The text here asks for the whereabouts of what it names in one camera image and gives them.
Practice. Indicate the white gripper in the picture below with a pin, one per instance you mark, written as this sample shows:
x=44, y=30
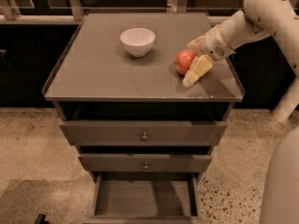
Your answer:
x=212, y=45

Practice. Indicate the red apple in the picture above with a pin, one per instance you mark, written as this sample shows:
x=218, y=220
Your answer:
x=183, y=61

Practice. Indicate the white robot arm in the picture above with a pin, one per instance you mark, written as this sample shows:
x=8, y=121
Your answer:
x=257, y=20

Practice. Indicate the grey drawer cabinet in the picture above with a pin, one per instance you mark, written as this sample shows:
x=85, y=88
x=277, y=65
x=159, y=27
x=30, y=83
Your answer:
x=97, y=79

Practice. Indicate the brass top drawer knob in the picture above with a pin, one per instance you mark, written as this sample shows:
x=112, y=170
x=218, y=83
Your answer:
x=144, y=137

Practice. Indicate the brass drawer knob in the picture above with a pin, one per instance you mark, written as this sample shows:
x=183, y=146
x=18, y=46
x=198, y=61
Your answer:
x=144, y=137
x=145, y=166

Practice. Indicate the brass middle drawer knob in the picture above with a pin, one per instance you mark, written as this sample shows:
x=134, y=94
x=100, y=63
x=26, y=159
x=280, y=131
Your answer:
x=145, y=166

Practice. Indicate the top grey drawer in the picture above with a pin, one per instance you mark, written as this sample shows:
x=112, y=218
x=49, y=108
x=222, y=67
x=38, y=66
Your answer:
x=128, y=133

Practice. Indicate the middle grey drawer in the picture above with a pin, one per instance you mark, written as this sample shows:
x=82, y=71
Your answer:
x=134, y=163

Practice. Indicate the bottom grey open drawer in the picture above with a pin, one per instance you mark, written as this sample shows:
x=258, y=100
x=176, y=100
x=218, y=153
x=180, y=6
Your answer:
x=146, y=198

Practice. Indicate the white ceramic bowl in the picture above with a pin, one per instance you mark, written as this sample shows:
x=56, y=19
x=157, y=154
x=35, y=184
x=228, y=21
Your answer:
x=138, y=41

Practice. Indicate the white pipe leg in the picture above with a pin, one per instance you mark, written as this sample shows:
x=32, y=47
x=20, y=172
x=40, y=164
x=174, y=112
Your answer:
x=287, y=103

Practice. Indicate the black object on floor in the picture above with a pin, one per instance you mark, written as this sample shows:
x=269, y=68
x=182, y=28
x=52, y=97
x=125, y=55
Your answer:
x=41, y=219

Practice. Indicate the metal window frame rail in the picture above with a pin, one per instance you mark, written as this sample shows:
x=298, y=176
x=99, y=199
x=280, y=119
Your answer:
x=75, y=11

